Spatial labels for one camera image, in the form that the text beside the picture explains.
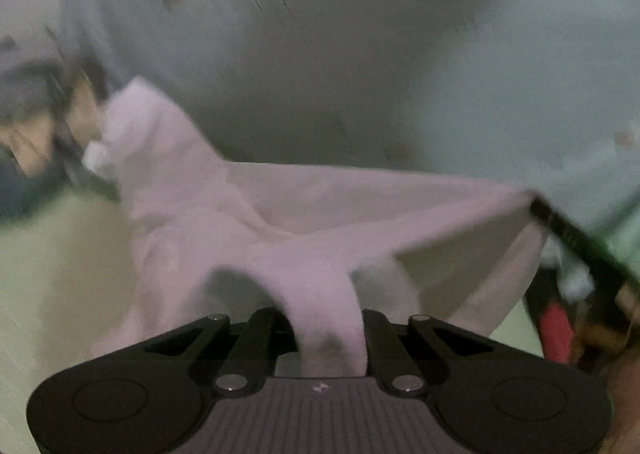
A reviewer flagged white cloth garment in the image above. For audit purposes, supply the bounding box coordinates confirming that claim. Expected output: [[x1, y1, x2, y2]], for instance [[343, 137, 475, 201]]
[[92, 79, 548, 377]]

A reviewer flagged red object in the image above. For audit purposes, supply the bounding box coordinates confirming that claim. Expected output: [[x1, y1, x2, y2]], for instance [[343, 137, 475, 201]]
[[536, 301, 575, 364]]

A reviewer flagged green grid cutting mat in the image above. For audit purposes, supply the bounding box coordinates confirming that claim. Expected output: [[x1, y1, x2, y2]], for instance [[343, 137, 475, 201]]
[[1, 192, 136, 453]]

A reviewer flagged blue patterned clothes pile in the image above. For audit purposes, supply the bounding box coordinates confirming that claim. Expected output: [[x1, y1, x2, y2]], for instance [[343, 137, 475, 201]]
[[1, 36, 107, 222]]

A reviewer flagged light blue carrot-print storage bag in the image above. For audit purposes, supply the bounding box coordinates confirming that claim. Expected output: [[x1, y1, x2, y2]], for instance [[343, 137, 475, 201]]
[[61, 0, 639, 266]]

